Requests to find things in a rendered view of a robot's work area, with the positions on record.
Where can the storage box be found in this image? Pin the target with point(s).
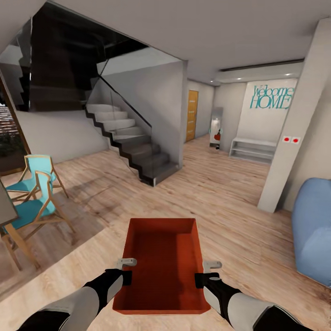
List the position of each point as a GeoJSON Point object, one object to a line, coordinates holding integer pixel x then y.
{"type": "Point", "coordinates": [168, 255]}

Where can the door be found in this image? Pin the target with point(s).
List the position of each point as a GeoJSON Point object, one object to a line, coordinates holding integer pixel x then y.
{"type": "Point", "coordinates": [192, 108]}

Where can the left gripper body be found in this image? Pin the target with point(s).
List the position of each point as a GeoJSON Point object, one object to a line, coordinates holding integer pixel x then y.
{"type": "Point", "coordinates": [127, 277]}

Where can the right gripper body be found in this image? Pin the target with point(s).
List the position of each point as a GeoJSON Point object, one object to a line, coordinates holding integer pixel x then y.
{"type": "Point", "coordinates": [200, 277]}

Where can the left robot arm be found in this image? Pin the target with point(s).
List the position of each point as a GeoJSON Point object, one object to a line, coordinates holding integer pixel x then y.
{"type": "Point", "coordinates": [77, 311]}

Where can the sofa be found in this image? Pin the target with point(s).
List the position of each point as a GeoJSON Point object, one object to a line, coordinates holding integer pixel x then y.
{"type": "Point", "coordinates": [311, 225]}

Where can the stairs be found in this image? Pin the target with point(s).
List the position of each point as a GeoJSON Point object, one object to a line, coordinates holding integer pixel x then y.
{"type": "Point", "coordinates": [55, 64]}

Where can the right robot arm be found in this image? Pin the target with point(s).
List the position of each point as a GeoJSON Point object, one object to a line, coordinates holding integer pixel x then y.
{"type": "Point", "coordinates": [244, 313]}

